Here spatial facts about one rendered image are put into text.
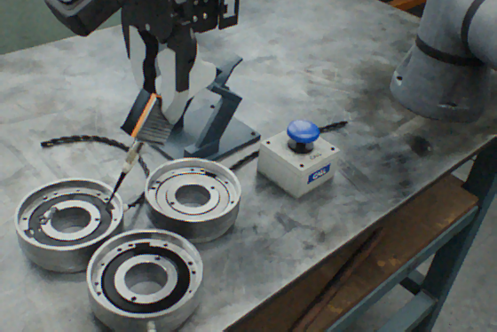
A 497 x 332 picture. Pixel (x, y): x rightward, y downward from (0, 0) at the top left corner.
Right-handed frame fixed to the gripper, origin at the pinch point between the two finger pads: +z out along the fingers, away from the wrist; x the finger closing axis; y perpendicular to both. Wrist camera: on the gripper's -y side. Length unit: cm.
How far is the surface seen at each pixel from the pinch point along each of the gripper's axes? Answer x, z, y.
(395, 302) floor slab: -3, 93, 79
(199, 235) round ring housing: -8.4, 11.1, -1.0
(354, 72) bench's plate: 5.6, 13.3, 45.3
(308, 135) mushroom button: -7.9, 5.9, 16.0
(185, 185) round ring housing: -2.0, 10.2, 2.3
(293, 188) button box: -9.1, 11.8, 13.2
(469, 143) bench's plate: -17.3, 13.3, 42.1
